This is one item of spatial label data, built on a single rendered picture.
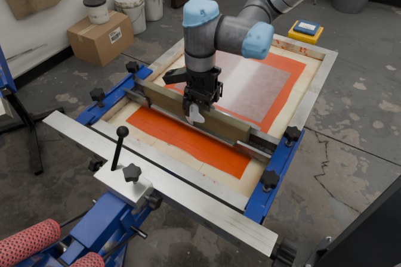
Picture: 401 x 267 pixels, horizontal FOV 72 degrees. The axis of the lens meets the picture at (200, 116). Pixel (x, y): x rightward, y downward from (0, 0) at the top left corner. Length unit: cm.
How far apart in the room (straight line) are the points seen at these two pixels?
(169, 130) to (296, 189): 123
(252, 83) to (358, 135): 147
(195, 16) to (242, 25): 10
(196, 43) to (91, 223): 44
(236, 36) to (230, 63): 55
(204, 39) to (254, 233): 42
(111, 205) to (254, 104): 56
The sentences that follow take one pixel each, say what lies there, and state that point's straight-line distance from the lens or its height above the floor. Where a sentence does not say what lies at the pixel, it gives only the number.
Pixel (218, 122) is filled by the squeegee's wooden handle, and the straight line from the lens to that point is 77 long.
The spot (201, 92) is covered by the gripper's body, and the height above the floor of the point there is 115.
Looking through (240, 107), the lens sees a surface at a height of 95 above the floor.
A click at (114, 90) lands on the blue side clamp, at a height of 100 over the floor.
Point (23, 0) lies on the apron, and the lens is 266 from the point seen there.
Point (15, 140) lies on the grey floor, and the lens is 247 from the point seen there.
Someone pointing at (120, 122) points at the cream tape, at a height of 95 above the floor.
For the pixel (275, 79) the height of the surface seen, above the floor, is 96.
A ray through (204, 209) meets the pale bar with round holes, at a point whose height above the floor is 104.
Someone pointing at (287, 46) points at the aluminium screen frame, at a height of 97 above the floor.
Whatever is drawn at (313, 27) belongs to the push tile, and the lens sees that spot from 142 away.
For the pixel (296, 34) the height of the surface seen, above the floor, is 95.
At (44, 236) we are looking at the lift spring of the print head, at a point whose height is 107.
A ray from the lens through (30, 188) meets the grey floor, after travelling 214.
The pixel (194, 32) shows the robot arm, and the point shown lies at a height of 132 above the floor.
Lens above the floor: 162
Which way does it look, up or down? 47 degrees down
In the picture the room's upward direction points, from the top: straight up
